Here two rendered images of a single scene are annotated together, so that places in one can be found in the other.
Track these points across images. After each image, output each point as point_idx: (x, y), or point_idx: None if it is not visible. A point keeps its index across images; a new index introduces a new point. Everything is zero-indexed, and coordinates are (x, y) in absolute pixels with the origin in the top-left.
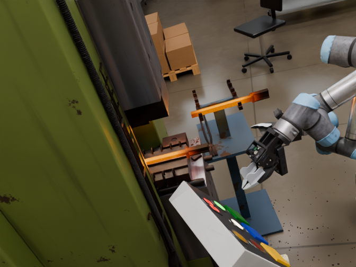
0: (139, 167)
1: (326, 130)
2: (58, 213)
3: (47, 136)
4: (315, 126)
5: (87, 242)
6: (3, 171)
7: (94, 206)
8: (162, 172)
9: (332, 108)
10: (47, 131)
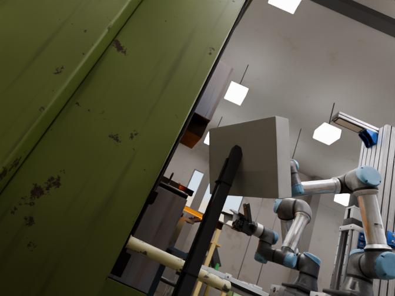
0: None
1: (300, 181)
2: (136, 81)
3: (184, 47)
4: (295, 174)
5: (124, 115)
6: (141, 38)
7: (161, 96)
8: None
9: None
10: (187, 46)
